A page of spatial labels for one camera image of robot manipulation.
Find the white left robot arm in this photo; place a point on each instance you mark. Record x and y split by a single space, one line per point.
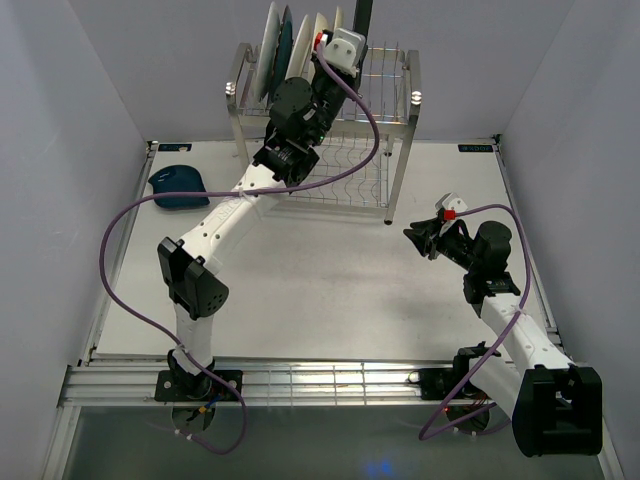
301 114

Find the aluminium front rail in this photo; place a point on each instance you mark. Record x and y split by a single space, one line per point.
261 383

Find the dark blue irregular dish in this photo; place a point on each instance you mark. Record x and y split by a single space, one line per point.
178 178

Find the white green red rimmed plate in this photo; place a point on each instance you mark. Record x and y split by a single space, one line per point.
301 49

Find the cream bear plate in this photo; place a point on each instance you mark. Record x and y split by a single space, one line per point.
321 25

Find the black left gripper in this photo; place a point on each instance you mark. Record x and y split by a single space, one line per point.
352 80

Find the left blue table label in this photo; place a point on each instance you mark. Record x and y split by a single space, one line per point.
174 147

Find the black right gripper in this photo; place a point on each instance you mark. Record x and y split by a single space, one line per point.
425 243

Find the red and teal plate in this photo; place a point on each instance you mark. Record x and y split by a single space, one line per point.
267 53

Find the square black teal plate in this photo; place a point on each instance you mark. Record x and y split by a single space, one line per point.
362 17

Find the dark teal blossom plate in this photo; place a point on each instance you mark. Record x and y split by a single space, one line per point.
283 53

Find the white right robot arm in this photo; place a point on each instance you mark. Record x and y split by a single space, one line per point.
554 405

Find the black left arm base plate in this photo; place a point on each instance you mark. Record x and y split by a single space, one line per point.
170 388

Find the cream and pink branch plate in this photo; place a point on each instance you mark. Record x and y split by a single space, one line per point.
338 18

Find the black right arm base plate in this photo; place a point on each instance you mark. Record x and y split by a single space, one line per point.
434 383

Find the stainless steel dish rack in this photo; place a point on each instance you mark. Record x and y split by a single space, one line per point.
363 160

